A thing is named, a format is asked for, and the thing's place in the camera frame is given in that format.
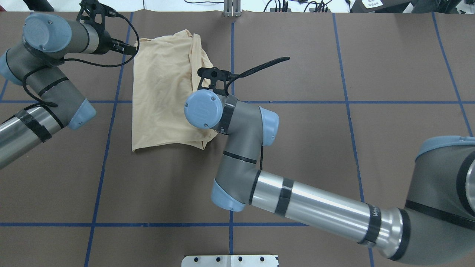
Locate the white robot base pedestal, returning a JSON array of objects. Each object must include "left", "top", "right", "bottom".
[{"left": 181, "top": 254, "right": 279, "bottom": 267}]

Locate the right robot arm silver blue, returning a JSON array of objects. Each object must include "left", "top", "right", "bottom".
[{"left": 184, "top": 90, "right": 474, "bottom": 267}]

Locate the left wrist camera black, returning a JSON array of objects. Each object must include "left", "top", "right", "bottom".
[{"left": 76, "top": 0, "right": 121, "bottom": 32}]

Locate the cream long-sleeve graphic t-shirt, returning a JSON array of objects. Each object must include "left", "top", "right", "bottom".
[{"left": 132, "top": 29, "right": 217, "bottom": 151}]

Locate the aluminium frame post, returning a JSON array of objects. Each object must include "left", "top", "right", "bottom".
[{"left": 223, "top": 0, "right": 242, "bottom": 17}]

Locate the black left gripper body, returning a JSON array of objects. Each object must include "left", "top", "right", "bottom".
[{"left": 97, "top": 32, "right": 121, "bottom": 55}]

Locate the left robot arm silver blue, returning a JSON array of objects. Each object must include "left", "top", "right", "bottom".
[{"left": 1, "top": 13, "right": 140, "bottom": 168}]

